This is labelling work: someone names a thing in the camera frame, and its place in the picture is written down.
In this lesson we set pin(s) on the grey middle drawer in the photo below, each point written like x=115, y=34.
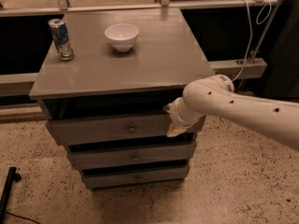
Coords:
x=121, y=156

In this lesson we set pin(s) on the grey drawer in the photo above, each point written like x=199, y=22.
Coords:
x=121, y=156
x=69, y=132
x=138, y=177

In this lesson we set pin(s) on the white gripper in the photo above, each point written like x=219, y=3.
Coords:
x=175, y=113

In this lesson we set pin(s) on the grey bottom drawer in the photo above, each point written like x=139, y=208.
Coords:
x=138, y=177

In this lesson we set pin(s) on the grey metal railing frame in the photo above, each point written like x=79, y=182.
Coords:
x=124, y=3

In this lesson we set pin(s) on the grey wooden drawer cabinet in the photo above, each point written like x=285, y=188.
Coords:
x=103, y=82

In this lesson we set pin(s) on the black stand leg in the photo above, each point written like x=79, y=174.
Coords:
x=11, y=177

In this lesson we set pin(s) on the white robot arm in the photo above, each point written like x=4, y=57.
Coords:
x=215, y=96

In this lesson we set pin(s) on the white ceramic bowl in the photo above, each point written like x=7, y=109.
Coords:
x=121, y=36

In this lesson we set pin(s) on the thin metal diagonal rod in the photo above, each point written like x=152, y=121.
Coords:
x=250, y=56

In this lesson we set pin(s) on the grey top drawer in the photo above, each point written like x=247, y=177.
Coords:
x=69, y=132

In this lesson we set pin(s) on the blue silver drink can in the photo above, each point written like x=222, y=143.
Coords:
x=61, y=39

